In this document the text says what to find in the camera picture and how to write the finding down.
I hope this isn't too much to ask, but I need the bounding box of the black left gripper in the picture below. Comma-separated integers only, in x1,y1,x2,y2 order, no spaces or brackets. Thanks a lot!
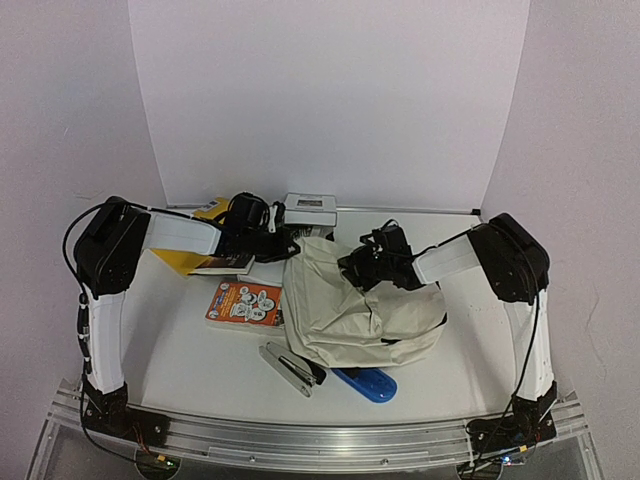
243,226,300,263

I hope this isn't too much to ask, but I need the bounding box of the beige canvas student bag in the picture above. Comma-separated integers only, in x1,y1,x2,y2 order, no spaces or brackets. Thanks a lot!
282,237,447,368

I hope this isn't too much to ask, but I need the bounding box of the silver black stapler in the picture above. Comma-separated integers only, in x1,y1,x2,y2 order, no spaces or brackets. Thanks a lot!
258,342,327,398

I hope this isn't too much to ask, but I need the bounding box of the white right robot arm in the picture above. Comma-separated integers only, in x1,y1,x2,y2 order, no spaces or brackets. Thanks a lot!
337,213,557,451

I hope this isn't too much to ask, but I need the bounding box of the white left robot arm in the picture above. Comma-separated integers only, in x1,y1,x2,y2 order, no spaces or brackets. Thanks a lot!
62,192,300,435

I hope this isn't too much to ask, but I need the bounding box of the white box with photo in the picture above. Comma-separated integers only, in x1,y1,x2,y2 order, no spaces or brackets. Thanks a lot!
284,193,338,227

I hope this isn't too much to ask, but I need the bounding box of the dark Three Days book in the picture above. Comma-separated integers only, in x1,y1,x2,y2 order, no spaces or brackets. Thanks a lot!
189,254,255,276

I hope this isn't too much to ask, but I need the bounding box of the yellow hardcover book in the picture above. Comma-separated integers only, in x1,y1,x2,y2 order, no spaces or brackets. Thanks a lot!
152,197,230,276

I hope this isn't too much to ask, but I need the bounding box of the blue pencil case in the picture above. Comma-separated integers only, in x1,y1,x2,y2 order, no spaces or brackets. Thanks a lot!
333,368,397,404

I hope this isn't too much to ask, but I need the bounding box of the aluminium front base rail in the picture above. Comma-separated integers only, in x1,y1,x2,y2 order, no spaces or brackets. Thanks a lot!
33,382,598,473

